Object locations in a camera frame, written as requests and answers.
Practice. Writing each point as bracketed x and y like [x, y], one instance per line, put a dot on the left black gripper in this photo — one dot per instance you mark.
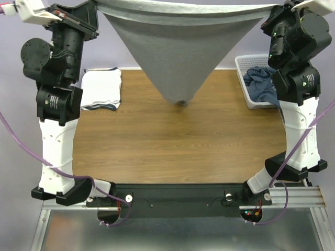
[83, 18]

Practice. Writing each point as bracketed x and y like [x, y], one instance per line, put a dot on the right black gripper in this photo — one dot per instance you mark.
[274, 19]

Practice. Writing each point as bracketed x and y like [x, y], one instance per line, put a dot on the grey tank top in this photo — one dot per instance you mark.
[178, 45]

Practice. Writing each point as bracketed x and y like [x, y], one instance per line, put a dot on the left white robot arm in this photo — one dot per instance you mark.
[55, 67]

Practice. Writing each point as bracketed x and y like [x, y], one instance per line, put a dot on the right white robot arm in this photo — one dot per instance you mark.
[298, 32]

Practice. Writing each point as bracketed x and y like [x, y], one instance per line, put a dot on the blue tank top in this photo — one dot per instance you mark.
[260, 85]

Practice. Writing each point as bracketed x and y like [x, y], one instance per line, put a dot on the folded white tank top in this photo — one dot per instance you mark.
[100, 89]

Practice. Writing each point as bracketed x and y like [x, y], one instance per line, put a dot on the white plastic basket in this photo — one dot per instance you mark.
[245, 62]

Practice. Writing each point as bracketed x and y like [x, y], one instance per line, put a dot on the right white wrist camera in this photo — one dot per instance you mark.
[320, 7]

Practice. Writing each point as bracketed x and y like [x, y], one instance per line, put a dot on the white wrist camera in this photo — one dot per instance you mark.
[320, 7]
[31, 12]

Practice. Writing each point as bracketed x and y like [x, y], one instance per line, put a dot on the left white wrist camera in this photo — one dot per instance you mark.
[31, 12]

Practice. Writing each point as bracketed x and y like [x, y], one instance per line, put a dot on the aluminium frame rail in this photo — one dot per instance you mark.
[295, 220]

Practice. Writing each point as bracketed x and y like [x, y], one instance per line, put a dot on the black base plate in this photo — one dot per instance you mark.
[187, 200]

